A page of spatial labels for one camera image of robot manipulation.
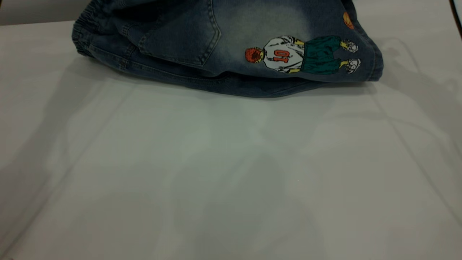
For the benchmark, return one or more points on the blue denim shorts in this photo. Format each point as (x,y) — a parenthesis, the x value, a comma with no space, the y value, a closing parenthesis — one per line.
(180,36)

